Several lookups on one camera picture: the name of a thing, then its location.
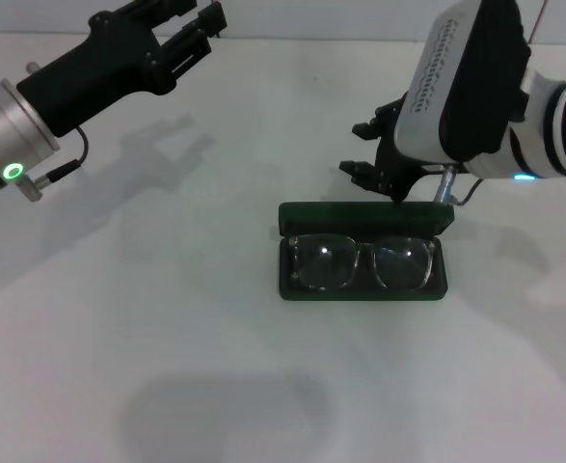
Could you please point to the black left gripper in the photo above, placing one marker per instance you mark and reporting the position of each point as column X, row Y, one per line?
column 99, row 72

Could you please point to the clear white glasses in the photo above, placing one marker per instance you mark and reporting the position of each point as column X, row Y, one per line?
column 359, row 265

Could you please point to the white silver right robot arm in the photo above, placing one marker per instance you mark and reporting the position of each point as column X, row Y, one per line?
column 552, row 135

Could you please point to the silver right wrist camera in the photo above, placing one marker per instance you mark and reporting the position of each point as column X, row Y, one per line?
column 466, row 82

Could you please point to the dark green glasses case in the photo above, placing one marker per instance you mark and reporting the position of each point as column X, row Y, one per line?
column 359, row 217

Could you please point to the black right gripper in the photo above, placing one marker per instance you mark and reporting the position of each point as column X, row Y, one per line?
column 396, row 164

